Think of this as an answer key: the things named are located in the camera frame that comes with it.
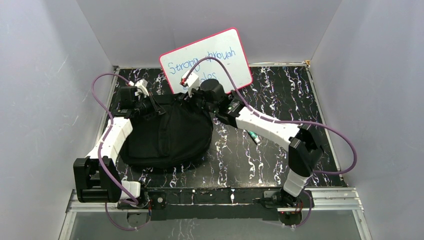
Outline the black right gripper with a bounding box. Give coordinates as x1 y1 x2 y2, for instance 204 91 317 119
180 83 218 117

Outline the black student backpack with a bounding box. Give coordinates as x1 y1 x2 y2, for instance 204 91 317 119
119 93 214 169

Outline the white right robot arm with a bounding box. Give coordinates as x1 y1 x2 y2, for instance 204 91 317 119
180 71 324 208

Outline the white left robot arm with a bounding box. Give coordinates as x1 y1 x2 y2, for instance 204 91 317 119
73 79 156 208

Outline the pink framed whiteboard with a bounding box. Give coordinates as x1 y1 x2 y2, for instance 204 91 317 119
159 27 253 94

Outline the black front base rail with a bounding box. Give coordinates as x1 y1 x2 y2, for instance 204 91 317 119
145 187 316 222

